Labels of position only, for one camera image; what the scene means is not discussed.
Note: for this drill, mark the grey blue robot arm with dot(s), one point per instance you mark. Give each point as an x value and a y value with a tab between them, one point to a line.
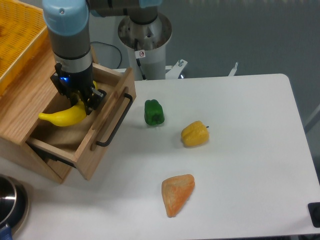
67	23

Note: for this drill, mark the black corner table clamp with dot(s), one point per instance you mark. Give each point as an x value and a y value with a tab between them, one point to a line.
314	211

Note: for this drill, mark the wooden drawer cabinet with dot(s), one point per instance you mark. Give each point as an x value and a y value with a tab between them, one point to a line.
31	93

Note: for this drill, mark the yellow plastic basket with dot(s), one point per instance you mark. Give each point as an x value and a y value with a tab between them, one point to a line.
22	31

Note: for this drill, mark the open wooden top drawer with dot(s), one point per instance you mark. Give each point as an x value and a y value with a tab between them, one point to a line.
83	145

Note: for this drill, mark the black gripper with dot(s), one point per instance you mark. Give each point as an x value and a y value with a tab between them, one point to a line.
78	85

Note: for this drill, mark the blue pot handle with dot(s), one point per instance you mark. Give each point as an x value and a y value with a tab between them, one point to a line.
5	232

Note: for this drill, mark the green toy bell pepper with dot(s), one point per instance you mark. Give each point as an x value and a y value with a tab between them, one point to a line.
153	113

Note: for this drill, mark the steel pot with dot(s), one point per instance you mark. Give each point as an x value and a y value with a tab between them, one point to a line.
14	203

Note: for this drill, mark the yellow toy bell pepper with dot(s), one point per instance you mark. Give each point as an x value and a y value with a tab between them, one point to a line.
195	134

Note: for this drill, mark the orange toy bread wedge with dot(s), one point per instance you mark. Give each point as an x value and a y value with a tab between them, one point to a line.
175	192

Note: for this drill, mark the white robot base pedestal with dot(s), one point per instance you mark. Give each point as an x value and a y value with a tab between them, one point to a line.
146	46

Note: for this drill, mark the yellow toy banana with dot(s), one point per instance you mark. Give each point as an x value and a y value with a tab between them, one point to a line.
68	117

